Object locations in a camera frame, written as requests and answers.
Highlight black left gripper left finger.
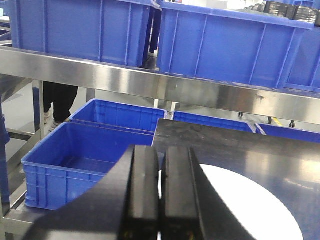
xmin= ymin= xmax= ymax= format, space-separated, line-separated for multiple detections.
xmin=23 ymin=145 xmax=159 ymax=240

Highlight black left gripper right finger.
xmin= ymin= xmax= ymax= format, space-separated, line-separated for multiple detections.
xmin=160 ymin=146 xmax=254 ymax=240

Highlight light blue plate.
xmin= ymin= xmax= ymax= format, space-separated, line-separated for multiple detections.
xmin=157 ymin=164 xmax=304 ymax=240

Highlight black items stack background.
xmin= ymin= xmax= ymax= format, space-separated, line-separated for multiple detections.
xmin=245 ymin=0 xmax=320 ymax=27

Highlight blue bin lower near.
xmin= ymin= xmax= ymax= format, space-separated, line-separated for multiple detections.
xmin=21 ymin=123 xmax=155 ymax=210

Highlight blue bin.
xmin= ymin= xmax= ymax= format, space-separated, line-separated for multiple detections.
xmin=21 ymin=123 xmax=155 ymax=210
xmin=69 ymin=99 xmax=168 ymax=133
xmin=8 ymin=0 xmax=160 ymax=67
xmin=157 ymin=1 xmax=314 ymax=89
xmin=173 ymin=111 xmax=256 ymax=134
xmin=255 ymin=123 xmax=320 ymax=144

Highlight blue bin lower middle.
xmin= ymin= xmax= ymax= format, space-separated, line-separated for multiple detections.
xmin=173 ymin=111 xmax=256 ymax=134

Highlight blue bin lower far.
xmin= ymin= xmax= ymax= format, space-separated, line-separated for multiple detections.
xmin=69 ymin=99 xmax=168 ymax=133

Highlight blue bin lower right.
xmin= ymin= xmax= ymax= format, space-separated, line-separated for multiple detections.
xmin=255 ymin=123 xmax=320 ymax=144

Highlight person legs black trousers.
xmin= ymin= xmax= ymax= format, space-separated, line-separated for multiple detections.
xmin=43 ymin=81 xmax=79 ymax=132

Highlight blue bin upper right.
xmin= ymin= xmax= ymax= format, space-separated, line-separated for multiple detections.
xmin=157 ymin=1 xmax=314 ymax=89

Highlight blue bin upper left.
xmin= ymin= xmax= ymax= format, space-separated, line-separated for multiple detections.
xmin=8 ymin=0 xmax=160 ymax=67

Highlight stainless steel shelf rail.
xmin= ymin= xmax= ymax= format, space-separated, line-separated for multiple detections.
xmin=0 ymin=46 xmax=320 ymax=124

